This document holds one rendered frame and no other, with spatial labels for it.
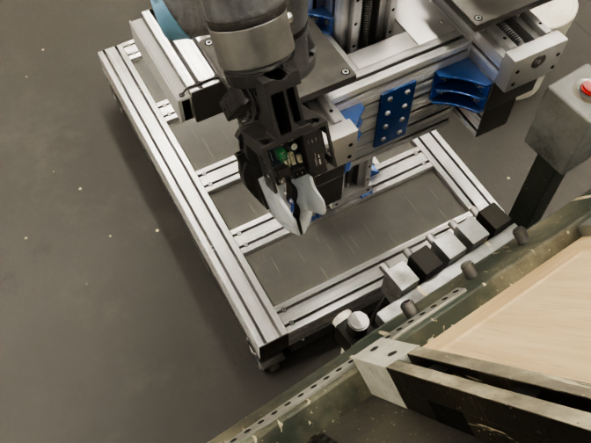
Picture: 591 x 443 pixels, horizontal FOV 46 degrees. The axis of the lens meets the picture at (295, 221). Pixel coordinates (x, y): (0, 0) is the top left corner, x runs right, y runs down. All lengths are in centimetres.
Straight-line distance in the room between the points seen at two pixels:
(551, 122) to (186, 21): 80
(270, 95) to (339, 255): 143
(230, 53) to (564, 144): 104
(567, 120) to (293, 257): 89
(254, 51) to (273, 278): 141
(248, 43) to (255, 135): 9
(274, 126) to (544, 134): 102
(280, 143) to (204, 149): 162
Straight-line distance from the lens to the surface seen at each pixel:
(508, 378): 83
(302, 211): 78
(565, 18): 260
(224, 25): 64
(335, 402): 115
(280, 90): 65
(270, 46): 65
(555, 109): 155
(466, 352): 110
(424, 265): 141
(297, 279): 200
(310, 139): 68
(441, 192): 220
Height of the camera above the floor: 198
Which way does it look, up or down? 58 degrees down
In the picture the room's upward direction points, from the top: straight up
